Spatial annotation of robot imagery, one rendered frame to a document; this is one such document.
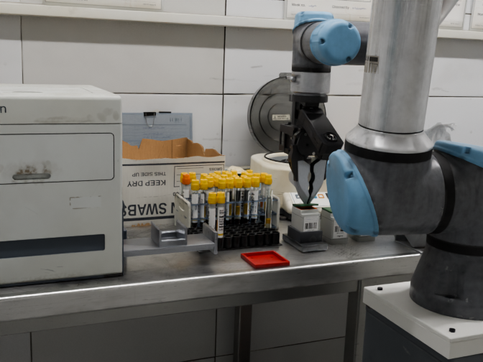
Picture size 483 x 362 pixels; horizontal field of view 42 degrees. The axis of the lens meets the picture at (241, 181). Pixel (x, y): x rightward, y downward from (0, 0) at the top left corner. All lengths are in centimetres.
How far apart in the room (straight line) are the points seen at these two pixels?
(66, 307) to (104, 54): 80
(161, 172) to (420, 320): 68
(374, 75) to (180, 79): 95
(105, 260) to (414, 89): 56
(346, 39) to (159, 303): 53
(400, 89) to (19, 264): 63
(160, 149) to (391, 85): 93
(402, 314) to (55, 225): 54
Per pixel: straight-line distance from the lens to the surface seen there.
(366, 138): 83
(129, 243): 112
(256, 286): 112
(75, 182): 102
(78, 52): 165
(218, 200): 119
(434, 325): 89
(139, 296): 105
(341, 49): 108
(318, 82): 119
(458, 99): 217
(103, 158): 102
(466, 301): 92
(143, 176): 135
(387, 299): 96
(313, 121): 118
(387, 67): 81
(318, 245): 123
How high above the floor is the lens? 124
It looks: 11 degrees down
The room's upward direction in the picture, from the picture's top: 2 degrees clockwise
